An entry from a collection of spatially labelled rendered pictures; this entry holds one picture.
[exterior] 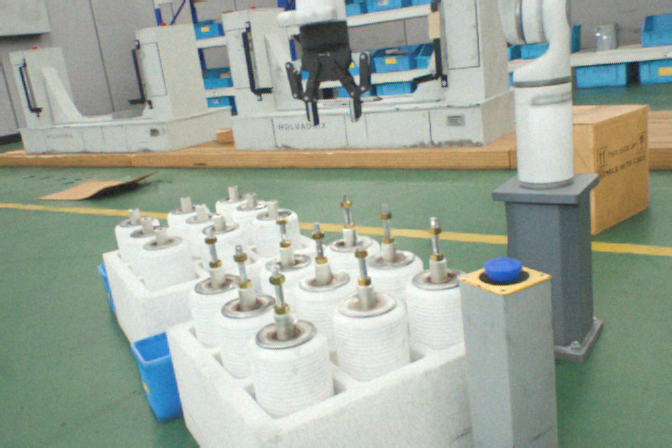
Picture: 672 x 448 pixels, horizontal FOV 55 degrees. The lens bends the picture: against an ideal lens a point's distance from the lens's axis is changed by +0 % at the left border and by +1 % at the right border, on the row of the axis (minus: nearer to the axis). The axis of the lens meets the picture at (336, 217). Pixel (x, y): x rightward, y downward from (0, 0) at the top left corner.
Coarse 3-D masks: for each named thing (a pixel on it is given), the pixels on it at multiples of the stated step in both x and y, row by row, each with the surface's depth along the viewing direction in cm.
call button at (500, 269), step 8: (488, 264) 70; (496, 264) 69; (504, 264) 69; (512, 264) 69; (520, 264) 69; (488, 272) 69; (496, 272) 68; (504, 272) 68; (512, 272) 68; (496, 280) 69; (504, 280) 69; (512, 280) 69
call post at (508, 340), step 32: (480, 288) 69; (544, 288) 69; (480, 320) 70; (512, 320) 67; (544, 320) 69; (480, 352) 71; (512, 352) 68; (544, 352) 70; (480, 384) 73; (512, 384) 69; (544, 384) 71; (480, 416) 74; (512, 416) 69; (544, 416) 72
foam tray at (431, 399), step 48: (192, 336) 98; (192, 384) 94; (240, 384) 82; (336, 384) 81; (384, 384) 77; (432, 384) 80; (192, 432) 103; (240, 432) 77; (288, 432) 71; (336, 432) 74; (384, 432) 78; (432, 432) 82
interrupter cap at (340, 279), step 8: (336, 272) 96; (344, 272) 95; (304, 280) 94; (312, 280) 94; (336, 280) 93; (344, 280) 92; (304, 288) 91; (312, 288) 91; (320, 288) 90; (328, 288) 90; (336, 288) 90
